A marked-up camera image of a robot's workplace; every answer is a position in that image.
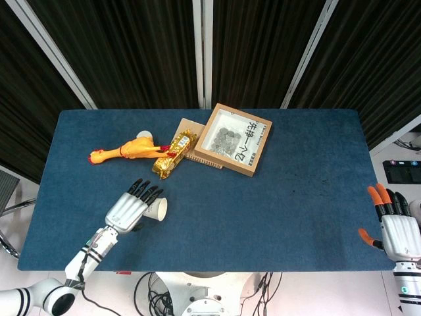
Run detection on white frame post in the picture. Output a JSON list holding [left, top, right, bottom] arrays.
[[192, 0, 214, 109], [6, 0, 97, 109], [280, 0, 343, 109], [370, 113, 421, 157]]

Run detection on white card black characters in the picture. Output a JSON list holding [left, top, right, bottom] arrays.
[[202, 110, 269, 165]]

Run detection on grey metal chair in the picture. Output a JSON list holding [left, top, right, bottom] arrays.
[[0, 169, 37, 261]]

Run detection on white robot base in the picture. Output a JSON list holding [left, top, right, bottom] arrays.
[[154, 271, 251, 316]]

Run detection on blue table cloth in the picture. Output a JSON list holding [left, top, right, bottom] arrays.
[[16, 108, 395, 273]]

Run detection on black cable bundle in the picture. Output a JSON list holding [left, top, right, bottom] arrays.
[[134, 271, 172, 316]]

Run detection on brown spiral notebook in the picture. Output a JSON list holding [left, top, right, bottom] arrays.
[[176, 118, 224, 171]]

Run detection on black flat device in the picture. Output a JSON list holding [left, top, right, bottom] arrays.
[[383, 159, 421, 184]]

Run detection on pile of silver coins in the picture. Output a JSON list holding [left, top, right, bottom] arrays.
[[210, 126, 241, 155]]

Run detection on gold biscuit pack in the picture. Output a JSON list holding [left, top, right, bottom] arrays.
[[151, 130, 198, 180]]

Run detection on wooden shadow box frame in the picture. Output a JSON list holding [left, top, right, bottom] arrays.
[[193, 103, 273, 178]]

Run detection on right silver orange-tipped robot hand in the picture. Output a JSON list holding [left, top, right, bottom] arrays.
[[357, 182, 421, 263]]

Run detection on white paper cup blue stripe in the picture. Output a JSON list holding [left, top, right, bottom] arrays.
[[141, 196, 168, 222]]

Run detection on yellow rubber chicken toy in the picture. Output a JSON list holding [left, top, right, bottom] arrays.
[[87, 136, 177, 165]]

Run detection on black pleated curtain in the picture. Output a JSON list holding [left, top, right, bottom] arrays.
[[289, 0, 421, 149], [0, 0, 83, 184], [212, 0, 325, 109], [26, 0, 200, 109]]

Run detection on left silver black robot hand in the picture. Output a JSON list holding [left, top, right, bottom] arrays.
[[104, 178, 164, 234]]

